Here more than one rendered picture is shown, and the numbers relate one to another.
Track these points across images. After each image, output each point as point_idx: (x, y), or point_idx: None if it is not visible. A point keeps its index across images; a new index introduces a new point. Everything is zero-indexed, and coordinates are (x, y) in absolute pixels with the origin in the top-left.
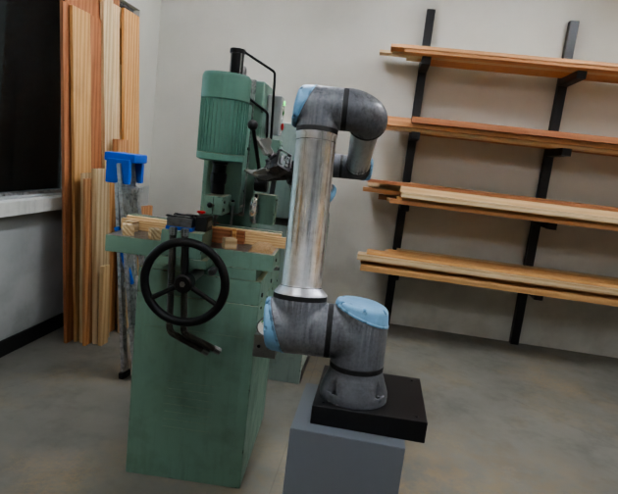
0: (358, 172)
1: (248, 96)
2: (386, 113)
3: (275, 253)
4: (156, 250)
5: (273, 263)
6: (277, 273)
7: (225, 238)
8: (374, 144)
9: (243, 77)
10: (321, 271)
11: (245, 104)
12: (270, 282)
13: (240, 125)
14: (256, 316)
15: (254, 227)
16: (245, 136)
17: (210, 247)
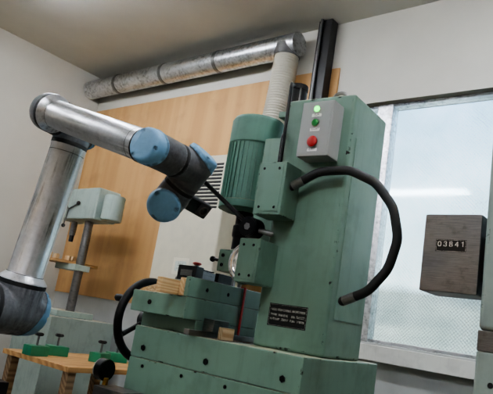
0: (129, 158)
1: (237, 134)
2: (32, 101)
3: (145, 290)
4: None
5: (132, 298)
6: (271, 384)
7: None
8: (62, 125)
9: (234, 119)
10: (12, 254)
11: (232, 143)
12: (202, 363)
13: (226, 166)
14: (127, 367)
15: (284, 302)
16: (233, 176)
17: (138, 281)
